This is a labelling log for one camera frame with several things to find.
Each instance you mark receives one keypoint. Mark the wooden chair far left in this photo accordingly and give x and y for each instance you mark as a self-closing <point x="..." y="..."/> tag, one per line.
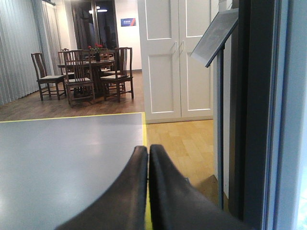
<point x="43" y="79"/>

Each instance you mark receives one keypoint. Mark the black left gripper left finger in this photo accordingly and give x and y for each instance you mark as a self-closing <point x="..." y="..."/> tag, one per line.
<point x="122" y="205"/>

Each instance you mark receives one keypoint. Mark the wooden chair front centre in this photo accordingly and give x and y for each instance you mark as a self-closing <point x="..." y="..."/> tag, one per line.
<point x="77" y="55"/>

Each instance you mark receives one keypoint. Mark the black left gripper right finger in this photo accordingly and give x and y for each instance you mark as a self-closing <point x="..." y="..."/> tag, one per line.
<point x="177" y="205"/>

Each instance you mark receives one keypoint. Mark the white double door wardrobe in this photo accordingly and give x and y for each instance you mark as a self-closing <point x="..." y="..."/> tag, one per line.
<point x="177" y="87"/>

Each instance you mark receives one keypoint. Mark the wooden chair right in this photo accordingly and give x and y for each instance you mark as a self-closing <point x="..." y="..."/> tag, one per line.
<point x="121" y="82"/>

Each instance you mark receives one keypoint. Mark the dark wooden dining table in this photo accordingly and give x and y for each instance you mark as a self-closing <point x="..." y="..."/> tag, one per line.
<point x="84" y="75"/>

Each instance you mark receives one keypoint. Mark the grey vertical curtain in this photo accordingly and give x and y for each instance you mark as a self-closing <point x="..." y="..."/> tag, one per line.
<point x="26" y="27"/>

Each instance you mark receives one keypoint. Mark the blue wall sign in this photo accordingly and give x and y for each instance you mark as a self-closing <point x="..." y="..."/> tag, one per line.
<point x="128" y="22"/>

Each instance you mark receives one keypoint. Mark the wooden chair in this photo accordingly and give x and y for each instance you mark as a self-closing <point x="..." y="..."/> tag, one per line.
<point x="43" y="79"/>
<point x="77" y="55"/>
<point x="121" y="82"/>

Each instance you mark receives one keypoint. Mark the red flowers in vase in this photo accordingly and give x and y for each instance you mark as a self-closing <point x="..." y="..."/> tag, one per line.
<point x="96" y="49"/>

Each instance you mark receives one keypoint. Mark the grey tilted sign stand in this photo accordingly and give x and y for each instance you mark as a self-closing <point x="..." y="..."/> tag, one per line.
<point x="210" y="47"/>

